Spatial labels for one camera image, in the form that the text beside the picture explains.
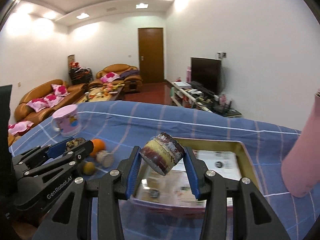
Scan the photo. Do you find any dark brown walnut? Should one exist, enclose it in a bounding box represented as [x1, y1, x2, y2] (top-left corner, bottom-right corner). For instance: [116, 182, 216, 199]
[65, 138, 86, 151]

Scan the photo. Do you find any large orange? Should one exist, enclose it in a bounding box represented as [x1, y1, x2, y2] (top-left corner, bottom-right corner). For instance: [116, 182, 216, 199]
[89, 138, 106, 158]

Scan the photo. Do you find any purple sugarcane piece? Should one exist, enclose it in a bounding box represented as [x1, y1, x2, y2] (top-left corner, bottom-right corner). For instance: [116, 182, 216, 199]
[140, 132, 185, 176]

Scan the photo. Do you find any black data acquisition screen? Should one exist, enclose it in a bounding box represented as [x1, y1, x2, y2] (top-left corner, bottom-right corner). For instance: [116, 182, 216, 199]
[1, 85, 16, 239]

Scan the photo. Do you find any pink cartoon mug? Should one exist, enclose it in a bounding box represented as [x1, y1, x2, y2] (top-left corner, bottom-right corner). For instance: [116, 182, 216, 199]
[51, 104, 81, 137]

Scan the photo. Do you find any small green-yellow fruit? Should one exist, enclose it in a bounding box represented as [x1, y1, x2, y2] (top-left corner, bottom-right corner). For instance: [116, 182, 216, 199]
[82, 162, 96, 176]

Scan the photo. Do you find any long brown leather sofa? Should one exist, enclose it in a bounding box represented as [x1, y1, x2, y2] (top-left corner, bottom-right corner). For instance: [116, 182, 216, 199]
[8, 79, 87, 145]

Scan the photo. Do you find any pink thermos bottle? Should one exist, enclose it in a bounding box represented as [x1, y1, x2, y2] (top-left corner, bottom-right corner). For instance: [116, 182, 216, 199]
[281, 92, 319, 198]

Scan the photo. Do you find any pink tin box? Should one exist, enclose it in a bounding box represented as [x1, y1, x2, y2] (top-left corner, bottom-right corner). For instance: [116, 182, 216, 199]
[130, 138, 259, 217]

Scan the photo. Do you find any blue plaid tablecloth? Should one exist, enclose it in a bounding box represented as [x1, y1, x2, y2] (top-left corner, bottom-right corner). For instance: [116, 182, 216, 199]
[9, 101, 319, 239]

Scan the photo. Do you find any black cluttered shelf rack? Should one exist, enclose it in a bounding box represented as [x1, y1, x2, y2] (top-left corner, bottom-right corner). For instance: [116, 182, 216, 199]
[67, 54, 93, 85]

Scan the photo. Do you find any cluttered coffee table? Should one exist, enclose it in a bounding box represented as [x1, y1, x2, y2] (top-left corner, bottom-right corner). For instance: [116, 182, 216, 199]
[75, 83, 125, 104]

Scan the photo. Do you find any brown leather armchair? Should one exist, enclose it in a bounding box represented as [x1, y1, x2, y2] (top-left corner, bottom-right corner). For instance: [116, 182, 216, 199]
[88, 63, 143, 93]

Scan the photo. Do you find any white TV stand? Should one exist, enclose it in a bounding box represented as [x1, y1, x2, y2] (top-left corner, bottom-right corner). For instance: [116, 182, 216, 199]
[170, 82, 242, 118]

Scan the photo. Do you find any black television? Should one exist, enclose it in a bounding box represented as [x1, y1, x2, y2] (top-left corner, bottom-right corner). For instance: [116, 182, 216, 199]
[191, 57, 221, 94]

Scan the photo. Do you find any brown wooden door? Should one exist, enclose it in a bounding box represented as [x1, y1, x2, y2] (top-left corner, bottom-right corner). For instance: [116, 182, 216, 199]
[138, 28, 164, 83]

